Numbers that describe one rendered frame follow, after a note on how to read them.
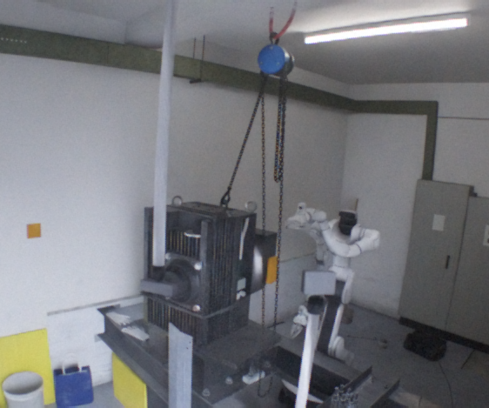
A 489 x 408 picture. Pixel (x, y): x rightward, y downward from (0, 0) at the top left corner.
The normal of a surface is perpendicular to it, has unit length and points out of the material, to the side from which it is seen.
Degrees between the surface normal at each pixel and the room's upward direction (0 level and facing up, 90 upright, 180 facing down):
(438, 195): 90
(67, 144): 90
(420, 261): 90
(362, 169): 90
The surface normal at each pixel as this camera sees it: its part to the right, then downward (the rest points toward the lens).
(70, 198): 0.68, 0.14
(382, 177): -0.73, 0.04
